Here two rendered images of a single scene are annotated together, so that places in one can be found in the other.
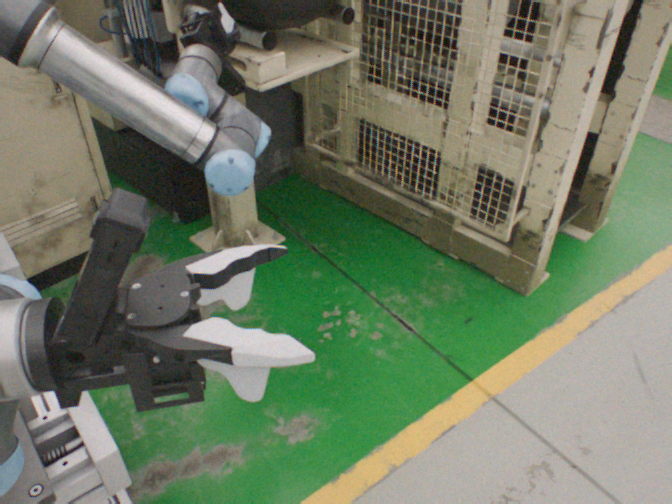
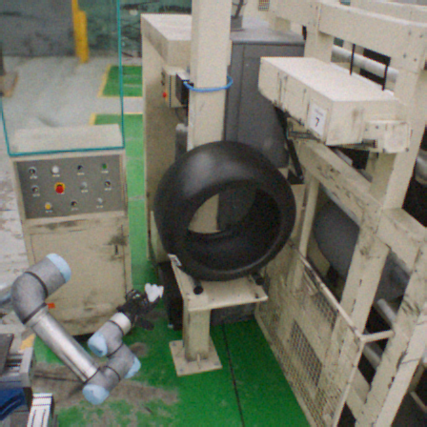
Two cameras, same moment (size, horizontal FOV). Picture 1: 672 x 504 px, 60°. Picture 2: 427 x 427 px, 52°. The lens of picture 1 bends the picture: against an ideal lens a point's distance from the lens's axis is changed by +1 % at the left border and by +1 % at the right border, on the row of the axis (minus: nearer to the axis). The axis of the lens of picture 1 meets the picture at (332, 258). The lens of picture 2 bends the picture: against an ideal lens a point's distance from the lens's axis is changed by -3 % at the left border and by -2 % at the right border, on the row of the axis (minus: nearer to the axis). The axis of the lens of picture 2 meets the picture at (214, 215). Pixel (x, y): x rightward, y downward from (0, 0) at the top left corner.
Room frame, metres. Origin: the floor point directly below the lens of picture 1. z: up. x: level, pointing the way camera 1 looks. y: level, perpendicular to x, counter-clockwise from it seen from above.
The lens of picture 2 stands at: (0.14, -0.57, 2.15)
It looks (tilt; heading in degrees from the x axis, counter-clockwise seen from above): 31 degrees down; 28
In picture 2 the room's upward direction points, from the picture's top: 4 degrees clockwise
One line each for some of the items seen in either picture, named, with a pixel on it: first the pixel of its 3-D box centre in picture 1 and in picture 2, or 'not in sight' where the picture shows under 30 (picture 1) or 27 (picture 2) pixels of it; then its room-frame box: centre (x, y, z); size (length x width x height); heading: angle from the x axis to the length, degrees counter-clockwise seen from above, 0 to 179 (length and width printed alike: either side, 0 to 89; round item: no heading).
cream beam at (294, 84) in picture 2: not in sight; (317, 94); (1.77, -0.12, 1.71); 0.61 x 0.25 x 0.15; 46
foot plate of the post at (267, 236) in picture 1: (237, 236); (194, 353); (1.81, 0.37, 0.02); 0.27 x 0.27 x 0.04; 46
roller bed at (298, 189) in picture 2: not in sight; (279, 203); (2.07, 0.07, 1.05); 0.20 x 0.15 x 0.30; 46
